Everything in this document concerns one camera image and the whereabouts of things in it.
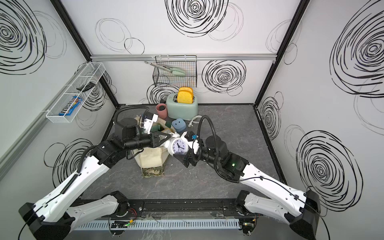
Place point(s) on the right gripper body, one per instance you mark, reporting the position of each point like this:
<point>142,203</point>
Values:
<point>204,154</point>

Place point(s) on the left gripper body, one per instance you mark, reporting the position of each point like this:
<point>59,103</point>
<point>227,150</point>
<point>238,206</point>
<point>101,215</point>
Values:
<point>144,141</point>

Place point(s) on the cream canvas tote bag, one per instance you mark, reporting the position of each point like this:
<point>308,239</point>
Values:
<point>152,160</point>

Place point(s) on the white purple face clock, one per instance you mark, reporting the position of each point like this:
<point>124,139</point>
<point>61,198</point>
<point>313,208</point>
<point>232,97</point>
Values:
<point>181,144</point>

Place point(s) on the light blue clock back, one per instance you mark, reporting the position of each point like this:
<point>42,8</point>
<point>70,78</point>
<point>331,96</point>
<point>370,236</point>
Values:
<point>179,125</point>

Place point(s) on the green round pastel clock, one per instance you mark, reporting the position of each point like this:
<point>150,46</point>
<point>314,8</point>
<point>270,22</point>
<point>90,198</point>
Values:
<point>157,128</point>

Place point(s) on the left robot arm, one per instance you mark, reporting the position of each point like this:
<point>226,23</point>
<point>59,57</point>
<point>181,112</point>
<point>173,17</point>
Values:
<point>54,216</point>

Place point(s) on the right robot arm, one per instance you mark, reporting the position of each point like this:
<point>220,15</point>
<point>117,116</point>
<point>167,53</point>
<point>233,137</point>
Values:
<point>300,210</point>

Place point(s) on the pink cup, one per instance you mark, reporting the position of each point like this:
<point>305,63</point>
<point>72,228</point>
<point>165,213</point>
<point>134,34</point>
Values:
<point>162,111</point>

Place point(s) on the mint green toaster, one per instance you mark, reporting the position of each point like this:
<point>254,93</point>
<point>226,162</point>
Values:
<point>179,110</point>

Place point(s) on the blue candy packet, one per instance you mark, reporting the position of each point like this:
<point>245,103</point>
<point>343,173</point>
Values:
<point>71,106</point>

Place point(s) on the yellow toast slice front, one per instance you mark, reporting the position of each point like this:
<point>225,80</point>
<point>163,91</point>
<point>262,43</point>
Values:
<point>185,97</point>

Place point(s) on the yellow toast slice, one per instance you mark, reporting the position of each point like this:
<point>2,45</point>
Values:
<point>185,97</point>
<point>186,89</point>

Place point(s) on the black remote control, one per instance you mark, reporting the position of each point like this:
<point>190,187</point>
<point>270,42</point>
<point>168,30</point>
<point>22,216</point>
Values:
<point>86,87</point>

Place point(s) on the yellow toast slice back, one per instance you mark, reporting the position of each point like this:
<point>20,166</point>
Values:
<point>186,89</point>

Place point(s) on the mint green tongs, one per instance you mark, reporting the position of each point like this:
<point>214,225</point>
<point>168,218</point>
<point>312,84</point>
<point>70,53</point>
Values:
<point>174,71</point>

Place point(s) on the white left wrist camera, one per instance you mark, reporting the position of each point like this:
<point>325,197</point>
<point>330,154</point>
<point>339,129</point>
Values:
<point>148,122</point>

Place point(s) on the white wire shelf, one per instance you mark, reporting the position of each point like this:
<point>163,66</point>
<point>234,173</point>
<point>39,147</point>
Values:
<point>90,72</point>

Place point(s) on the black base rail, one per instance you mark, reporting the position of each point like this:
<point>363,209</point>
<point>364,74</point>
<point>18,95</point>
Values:
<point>225,207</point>

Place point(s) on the black wire basket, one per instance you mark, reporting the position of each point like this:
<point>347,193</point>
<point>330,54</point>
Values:
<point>188,63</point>

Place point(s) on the grey slotted cable duct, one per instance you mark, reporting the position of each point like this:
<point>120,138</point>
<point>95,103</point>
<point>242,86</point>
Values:
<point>192,224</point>

